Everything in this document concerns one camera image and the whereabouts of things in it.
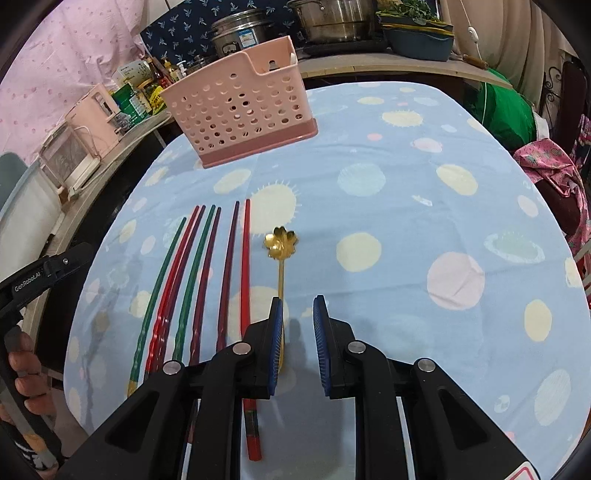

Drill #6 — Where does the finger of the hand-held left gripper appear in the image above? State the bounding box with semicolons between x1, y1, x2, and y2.
0;243;94;326

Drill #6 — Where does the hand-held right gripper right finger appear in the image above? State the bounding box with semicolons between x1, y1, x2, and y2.
313;295;543;480

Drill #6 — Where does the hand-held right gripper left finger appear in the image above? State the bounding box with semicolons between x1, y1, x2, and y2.
58;296;284;480

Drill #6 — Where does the red chopstick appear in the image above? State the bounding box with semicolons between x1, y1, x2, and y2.
240;198;263;462
144;206;200;386

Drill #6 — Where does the gold flower-shaped spoon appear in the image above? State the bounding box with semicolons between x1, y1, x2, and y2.
263;226;300;372

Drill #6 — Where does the pink perforated utensil basket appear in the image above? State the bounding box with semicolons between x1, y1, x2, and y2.
159;35;319;169

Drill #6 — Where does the person's left hand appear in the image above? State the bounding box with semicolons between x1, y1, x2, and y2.
0;331;58;432

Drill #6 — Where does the white storage box grey lid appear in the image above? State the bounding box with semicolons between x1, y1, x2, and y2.
0;152;63;287

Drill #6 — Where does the white toaster oven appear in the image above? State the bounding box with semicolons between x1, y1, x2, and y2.
37;122;100;195

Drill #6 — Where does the blue dotted tablecloth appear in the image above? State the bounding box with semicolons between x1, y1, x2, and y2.
62;82;583;480

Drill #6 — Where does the pink kitchen appliance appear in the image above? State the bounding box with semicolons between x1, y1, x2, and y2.
65;83;123;153

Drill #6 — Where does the cluster of condiment bottles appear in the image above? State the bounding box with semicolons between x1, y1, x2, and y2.
108;55;190;127

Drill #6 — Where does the pink dotted curtain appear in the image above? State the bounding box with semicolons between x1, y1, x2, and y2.
0;0;158;167

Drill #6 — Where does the navy printed cloth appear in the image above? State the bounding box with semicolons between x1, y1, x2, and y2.
141;0;305;70

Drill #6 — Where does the pink floral cloth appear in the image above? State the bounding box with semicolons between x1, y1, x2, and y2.
512;113;591;296

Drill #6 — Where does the black induction cooktop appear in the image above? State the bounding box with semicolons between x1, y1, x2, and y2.
302;37;393;57

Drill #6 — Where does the green plastic bag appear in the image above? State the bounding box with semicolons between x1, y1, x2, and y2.
464;67;539;151

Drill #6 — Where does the steel rice cooker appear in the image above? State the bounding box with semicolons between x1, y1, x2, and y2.
208;10;278;58

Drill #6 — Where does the blue plastic basin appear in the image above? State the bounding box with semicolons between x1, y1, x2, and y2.
381;23;455;62

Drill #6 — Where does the large steel steamer pot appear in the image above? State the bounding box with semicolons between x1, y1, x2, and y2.
286;0;377;44

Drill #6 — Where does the wooden rolling pin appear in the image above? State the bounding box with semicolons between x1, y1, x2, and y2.
455;53;490;70

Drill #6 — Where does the dark metal chair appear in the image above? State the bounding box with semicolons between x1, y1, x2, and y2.
542;60;591;144

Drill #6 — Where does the beige curtain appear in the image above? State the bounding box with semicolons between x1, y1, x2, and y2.
443;0;583;93

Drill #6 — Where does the white cable with switch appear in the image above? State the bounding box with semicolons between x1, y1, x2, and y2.
459;0;490;125

